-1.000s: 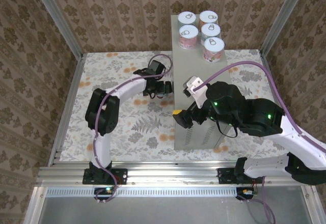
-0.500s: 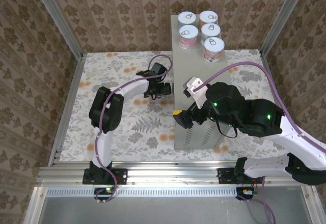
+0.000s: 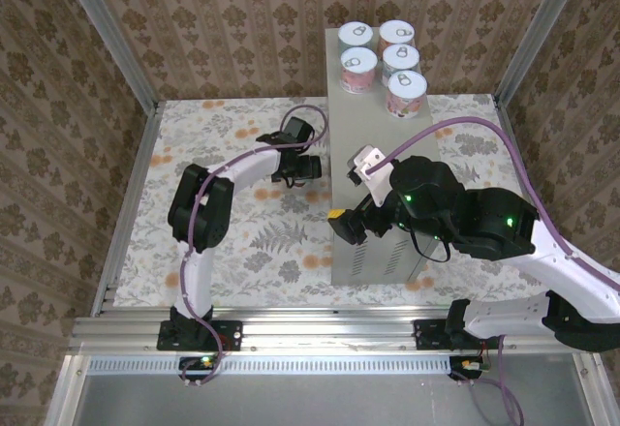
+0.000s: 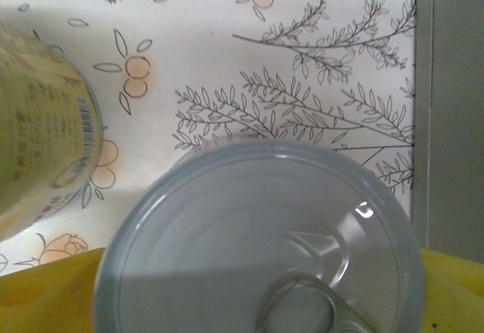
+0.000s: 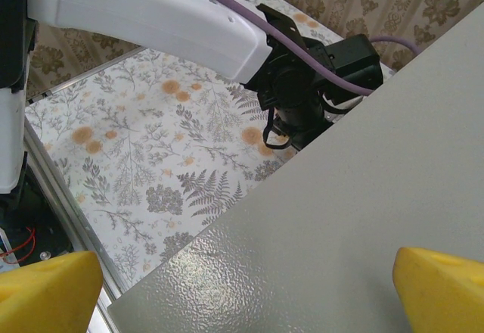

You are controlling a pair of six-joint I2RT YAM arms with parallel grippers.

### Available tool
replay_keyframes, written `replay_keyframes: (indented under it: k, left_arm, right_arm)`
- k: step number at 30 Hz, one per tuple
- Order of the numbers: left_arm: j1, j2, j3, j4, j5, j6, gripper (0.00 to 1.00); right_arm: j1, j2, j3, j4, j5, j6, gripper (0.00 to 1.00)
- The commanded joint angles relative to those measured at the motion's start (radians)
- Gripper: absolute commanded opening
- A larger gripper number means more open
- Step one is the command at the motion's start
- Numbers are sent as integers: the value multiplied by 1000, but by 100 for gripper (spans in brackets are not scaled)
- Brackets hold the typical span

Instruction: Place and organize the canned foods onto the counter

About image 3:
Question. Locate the blue and brown label can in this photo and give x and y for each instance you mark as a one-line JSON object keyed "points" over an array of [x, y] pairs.
{"points": [[301, 184]]}

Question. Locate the pink berry label can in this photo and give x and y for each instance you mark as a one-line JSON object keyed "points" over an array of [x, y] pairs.
{"points": [[407, 84]]}

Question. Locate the can with grey label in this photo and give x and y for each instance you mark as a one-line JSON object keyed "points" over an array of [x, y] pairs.
{"points": [[401, 55]]}

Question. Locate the blue floral label can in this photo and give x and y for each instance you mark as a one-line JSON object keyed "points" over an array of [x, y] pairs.
{"points": [[356, 33]]}

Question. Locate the orange label can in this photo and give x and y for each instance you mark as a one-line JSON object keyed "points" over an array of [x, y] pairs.
{"points": [[397, 33]]}

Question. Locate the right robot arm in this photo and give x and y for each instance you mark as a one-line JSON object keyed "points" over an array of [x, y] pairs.
{"points": [[571, 276]]}

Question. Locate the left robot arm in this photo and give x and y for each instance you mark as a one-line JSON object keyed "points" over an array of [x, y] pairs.
{"points": [[198, 213]]}

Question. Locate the grey metal cabinet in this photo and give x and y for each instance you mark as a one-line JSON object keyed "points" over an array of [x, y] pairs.
{"points": [[358, 121]]}

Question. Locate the floral table covering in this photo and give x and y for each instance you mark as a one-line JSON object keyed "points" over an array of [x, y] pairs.
{"points": [[194, 116]]}

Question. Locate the right controller board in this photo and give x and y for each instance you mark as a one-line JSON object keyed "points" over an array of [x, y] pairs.
{"points": [[465, 365]]}

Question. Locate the controller board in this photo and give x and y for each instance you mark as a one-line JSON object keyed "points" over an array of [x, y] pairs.
{"points": [[465, 365], [198, 363]]}

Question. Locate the grey metal bottom panel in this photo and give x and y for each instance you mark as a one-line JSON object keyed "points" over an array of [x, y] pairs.
{"points": [[315, 402]]}

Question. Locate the left controller board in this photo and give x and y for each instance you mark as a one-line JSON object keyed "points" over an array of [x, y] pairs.
{"points": [[198, 363]]}

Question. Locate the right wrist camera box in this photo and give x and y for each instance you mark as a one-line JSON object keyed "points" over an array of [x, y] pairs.
{"points": [[373, 174]]}

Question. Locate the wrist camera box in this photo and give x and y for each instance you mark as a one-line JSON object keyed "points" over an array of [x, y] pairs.
{"points": [[373, 174], [298, 129]]}

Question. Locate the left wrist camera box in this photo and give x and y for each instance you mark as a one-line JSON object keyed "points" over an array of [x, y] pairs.
{"points": [[298, 129]]}

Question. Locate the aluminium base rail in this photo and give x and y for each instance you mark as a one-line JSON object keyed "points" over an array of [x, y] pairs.
{"points": [[315, 334]]}

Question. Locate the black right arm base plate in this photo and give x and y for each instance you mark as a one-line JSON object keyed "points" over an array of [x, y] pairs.
{"points": [[426, 336]]}

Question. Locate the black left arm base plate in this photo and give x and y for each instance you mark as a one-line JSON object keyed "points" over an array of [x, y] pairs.
{"points": [[232, 336]]}

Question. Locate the aluminium frame post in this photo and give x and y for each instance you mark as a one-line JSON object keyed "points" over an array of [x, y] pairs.
{"points": [[111, 34], [537, 34]]}

